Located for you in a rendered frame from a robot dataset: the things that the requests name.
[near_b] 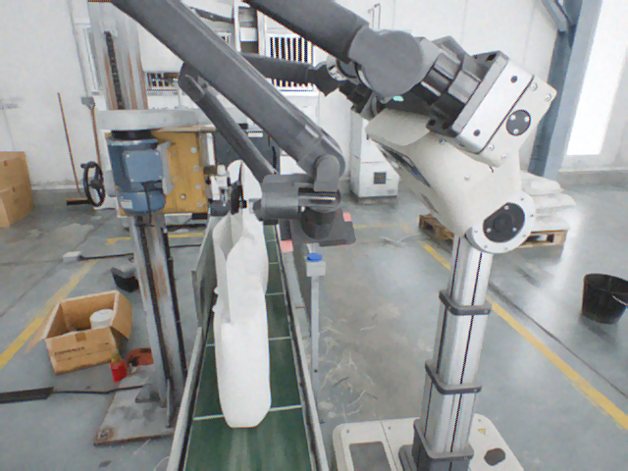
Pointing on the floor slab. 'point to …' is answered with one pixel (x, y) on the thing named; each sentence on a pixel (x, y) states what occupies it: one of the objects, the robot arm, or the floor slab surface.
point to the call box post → (314, 337)
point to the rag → (139, 357)
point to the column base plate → (138, 410)
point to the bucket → (604, 297)
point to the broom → (73, 170)
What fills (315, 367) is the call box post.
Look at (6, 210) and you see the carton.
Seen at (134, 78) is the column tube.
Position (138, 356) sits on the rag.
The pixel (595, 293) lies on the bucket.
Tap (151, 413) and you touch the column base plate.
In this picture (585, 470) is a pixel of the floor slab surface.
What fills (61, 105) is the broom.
